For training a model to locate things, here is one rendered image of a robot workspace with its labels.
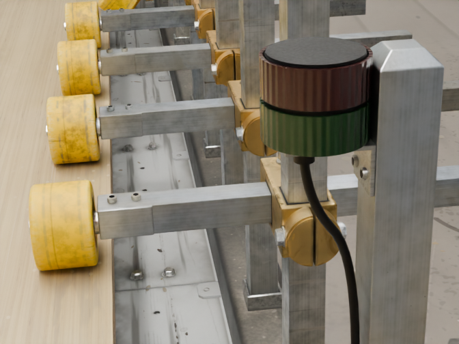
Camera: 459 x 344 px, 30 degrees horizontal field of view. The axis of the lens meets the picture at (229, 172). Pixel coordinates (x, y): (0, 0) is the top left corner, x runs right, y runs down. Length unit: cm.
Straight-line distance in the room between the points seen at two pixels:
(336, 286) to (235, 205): 170
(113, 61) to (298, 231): 59
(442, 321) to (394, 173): 190
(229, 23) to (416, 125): 76
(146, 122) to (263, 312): 28
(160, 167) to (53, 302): 97
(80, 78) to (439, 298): 148
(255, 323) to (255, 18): 38
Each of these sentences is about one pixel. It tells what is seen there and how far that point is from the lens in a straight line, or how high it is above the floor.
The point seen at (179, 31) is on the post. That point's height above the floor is 74.
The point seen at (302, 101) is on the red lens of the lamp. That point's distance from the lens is 44.
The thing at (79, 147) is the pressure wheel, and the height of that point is 93.
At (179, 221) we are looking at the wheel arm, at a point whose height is 94.
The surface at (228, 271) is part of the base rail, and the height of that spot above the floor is 70.
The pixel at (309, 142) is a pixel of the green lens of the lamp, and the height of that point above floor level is 114.
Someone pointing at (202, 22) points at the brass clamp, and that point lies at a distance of 143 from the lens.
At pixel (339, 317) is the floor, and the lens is 235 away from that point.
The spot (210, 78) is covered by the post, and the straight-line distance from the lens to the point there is 149.
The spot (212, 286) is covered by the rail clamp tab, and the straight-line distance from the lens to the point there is 130.
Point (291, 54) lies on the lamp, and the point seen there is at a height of 118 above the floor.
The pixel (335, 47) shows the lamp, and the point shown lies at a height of 118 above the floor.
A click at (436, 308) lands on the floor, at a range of 242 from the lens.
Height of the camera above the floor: 131
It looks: 24 degrees down
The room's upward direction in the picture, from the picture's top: 2 degrees counter-clockwise
